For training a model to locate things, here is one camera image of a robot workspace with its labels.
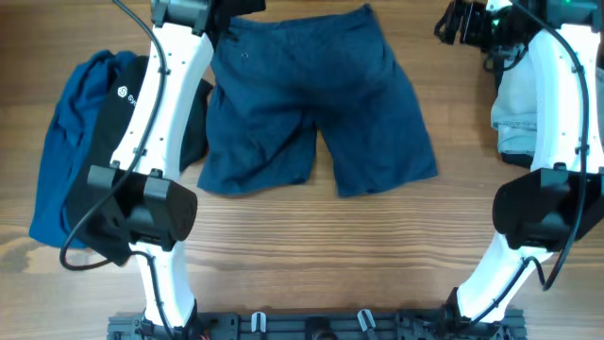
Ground dark blue shorts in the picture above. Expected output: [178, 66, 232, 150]
[198, 5, 438, 197]

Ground black polo shirt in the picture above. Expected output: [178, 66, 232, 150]
[66, 56, 213, 265]

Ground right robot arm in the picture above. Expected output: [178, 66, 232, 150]
[434, 0, 603, 333]

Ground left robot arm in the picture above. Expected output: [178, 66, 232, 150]
[82, 0, 266, 339]

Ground folded light blue jeans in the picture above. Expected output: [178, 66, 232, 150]
[490, 46, 604, 157]

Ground folded black garment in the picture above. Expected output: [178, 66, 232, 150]
[492, 56, 539, 170]

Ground blue t-shirt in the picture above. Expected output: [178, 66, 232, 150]
[29, 50, 136, 247]

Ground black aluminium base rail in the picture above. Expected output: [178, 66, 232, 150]
[107, 309, 528, 340]

